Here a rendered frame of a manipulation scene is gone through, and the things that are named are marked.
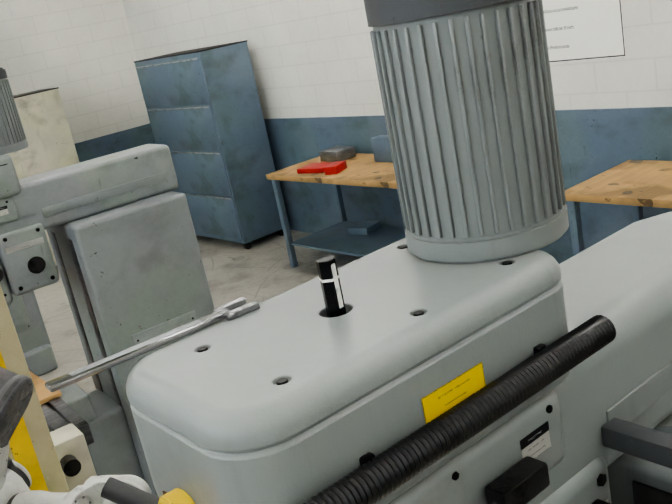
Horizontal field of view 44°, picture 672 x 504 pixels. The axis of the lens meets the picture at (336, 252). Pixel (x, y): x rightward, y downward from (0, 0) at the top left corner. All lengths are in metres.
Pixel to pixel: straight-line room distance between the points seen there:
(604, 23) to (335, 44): 2.69
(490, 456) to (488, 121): 0.36
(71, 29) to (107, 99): 0.90
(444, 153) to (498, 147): 0.06
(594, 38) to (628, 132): 0.64
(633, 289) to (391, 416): 0.50
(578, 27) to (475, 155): 4.84
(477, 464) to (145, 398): 0.36
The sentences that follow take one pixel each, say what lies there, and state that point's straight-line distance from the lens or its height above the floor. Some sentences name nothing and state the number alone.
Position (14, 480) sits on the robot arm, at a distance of 1.60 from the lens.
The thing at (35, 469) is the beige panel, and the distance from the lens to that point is 2.70.
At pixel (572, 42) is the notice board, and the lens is 5.79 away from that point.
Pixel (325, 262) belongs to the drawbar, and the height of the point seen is 1.95.
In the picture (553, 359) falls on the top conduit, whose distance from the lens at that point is 0.91.
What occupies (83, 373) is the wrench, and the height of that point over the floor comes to 1.90.
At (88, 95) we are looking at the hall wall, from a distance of 10.47.
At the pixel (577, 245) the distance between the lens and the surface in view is 5.12.
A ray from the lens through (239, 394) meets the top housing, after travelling 0.75.
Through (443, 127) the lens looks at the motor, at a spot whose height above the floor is 2.05.
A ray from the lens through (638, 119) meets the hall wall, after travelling 5.62.
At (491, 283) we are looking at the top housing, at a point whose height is 1.89.
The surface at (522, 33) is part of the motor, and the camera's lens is 0.94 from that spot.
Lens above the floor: 2.20
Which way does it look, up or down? 17 degrees down
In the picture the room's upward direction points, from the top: 12 degrees counter-clockwise
